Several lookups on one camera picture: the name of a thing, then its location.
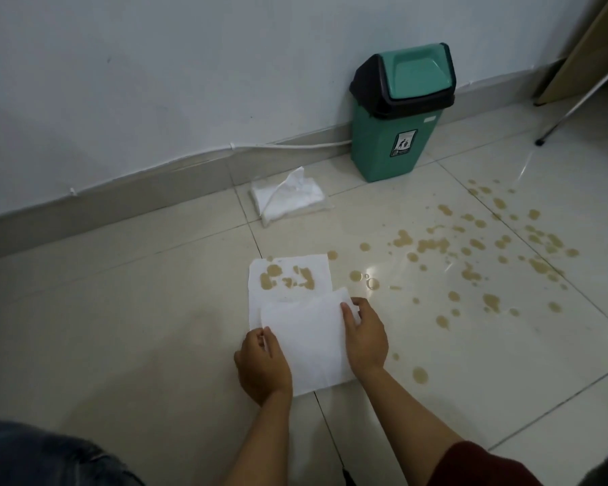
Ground blue jeans leg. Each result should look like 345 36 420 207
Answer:
0 420 147 486

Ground white tissue pack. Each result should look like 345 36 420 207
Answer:
249 166 333 227

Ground grey baseboard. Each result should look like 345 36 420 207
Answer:
0 58 568 264

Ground green swing-lid trash bin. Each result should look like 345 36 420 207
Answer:
349 43 456 184

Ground dark red sleeve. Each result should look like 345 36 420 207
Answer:
427 440 544 486

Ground person's left forearm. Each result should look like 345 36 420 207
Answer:
222 390 294 486

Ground light wooden furniture panel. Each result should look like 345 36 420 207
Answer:
533 0 608 107

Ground brown-stained white paper towel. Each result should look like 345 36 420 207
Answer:
248 254 334 330

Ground person's right hand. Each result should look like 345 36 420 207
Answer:
340 297 390 381

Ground person's left hand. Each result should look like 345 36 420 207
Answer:
233 326 294 406

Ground white metal leg black foot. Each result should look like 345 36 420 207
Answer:
534 54 608 147

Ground person's right forearm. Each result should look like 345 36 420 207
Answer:
356 367 466 486

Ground brown liquid spill drops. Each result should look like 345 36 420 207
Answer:
328 178 581 386

